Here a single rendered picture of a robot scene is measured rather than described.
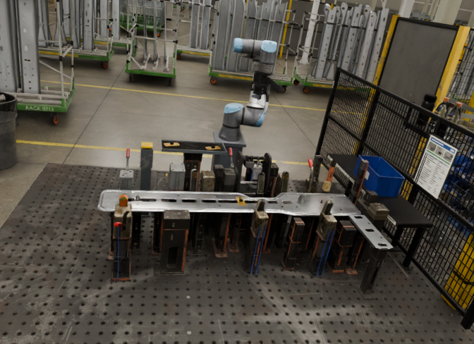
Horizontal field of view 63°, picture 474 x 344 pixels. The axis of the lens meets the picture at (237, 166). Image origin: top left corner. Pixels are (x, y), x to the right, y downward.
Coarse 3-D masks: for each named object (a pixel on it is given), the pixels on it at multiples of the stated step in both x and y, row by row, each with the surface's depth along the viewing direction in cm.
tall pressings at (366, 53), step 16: (336, 16) 912; (352, 16) 897; (368, 16) 905; (384, 16) 883; (352, 32) 905; (368, 32) 889; (320, 48) 911; (336, 48) 915; (352, 48) 919; (368, 48) 901; (320, 64) 918; (336, 64) 958; (352, 64) 958; (368, 64) 924; (352, 80) 932; (368, 80) 931
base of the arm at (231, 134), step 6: (222, 126) 253; (228, 126) 249; (222, 132) 252; (228, 132) 250; (234, 132) 251; (240, 132) 257; (222, 138) 252; (228, 138) 250; (234, 138) 251; (240, 138) 256
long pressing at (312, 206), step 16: (112, 192) 192; (128, 192) 194; (144, 192) 197; (160, 192) 199; (176, 192) 201; (192, 192) 203; (208, 192) 205; (224, 192) 208; (288, 192) 219; (112, 208) 180; (144, 208) 184; (160, 208) 186; (176, 208) 188; (192, 208) 190; (208, 208) 192; (224, 208) 194; (240, 208) 196; (272, 208) 201; (288, 208) 203; (304, 208) 206; (320, 208) 208; (336, 208) 211; (352, 208) 214
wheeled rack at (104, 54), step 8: (112, 0) 863; (112, 8) 870; (80, 16) 863; (112, 16) 877; (80, 24) 870; (112, 24) 885; (112, 32) 892; (112, 40) 900; (40, 48) 803; (48, 48) 807; (56, 48) 830; (64, 48) 821; (80, 48) 842; (96, 48) 870; (112, 48) 907; (80, 56) 815; (88, 56) 818; (96, 56) 821; (104, 56) 900; (104, 64) 840
